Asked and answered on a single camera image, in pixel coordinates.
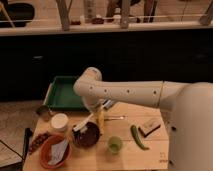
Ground white dish brush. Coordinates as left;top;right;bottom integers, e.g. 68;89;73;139
72;98;113;134

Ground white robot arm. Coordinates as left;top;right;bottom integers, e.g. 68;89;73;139
73;67;213;171

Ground purple bowl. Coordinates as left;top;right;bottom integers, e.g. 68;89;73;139
72;122;100;148

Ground wooden block brush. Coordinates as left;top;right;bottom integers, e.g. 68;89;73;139
138;118;161;138

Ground orange bowl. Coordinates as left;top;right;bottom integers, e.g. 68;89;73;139
39;134;71;170

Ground blue sponge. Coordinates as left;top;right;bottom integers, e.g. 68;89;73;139
103;100;116;110

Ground yellow banana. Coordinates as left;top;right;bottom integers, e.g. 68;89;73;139
97;109;104;135

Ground metal spoon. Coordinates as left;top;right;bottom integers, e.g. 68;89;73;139
104;116;125;121

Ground green plastic tray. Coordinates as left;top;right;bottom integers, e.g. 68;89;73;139
45;76;86;111

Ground green chili pepper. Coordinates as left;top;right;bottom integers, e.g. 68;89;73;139
130;125;149;150

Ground green cup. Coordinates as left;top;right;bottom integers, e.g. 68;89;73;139
107;136;123;154

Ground white round container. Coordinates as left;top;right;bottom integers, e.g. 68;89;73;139
50;113;68;131

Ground small metal cup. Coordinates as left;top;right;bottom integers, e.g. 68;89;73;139
36;105;51;122

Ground crumpled grey cloth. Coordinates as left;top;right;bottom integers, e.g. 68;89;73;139
48;139;69;166

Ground dark red grapes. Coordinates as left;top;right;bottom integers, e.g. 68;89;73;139
29;132;50;154

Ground black chair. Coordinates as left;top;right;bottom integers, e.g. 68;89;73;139
0;2;35;28

